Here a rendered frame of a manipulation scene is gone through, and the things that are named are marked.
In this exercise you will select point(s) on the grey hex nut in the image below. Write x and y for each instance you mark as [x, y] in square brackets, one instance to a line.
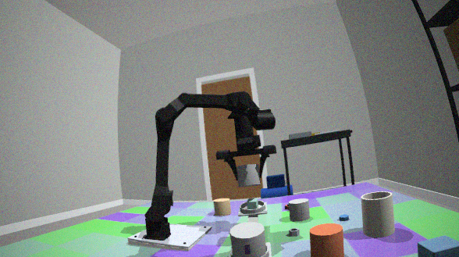
[294, 232]

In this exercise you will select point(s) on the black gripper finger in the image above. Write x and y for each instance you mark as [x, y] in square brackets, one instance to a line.
[262, 161]
[233, 166]

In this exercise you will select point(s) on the orange cylinder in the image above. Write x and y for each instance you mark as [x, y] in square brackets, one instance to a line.
[326, 240]

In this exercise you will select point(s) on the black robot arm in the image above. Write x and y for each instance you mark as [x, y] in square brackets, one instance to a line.
[157, 226]

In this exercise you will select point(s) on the tan cylinder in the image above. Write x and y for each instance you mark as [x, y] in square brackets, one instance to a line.
[222, 207]

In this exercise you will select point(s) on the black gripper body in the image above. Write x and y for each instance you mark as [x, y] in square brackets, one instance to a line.
[228, 155]

